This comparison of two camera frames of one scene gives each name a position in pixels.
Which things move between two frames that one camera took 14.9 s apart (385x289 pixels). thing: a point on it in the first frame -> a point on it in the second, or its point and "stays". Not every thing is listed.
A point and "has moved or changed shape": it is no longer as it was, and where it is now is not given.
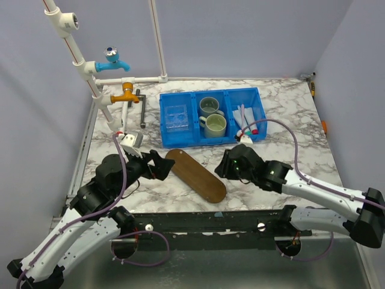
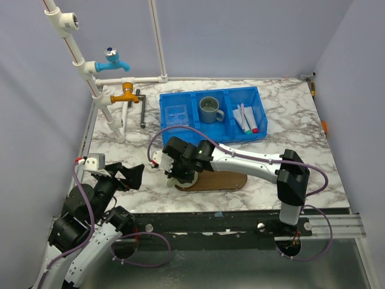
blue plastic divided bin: [211, 117] stays
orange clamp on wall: [325, 126] stays
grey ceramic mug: [209, 106] stays
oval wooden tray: [196, 177] has moved or changed shape
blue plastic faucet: [112, 55] stays
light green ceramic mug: [215, 126] -> [172, 182]
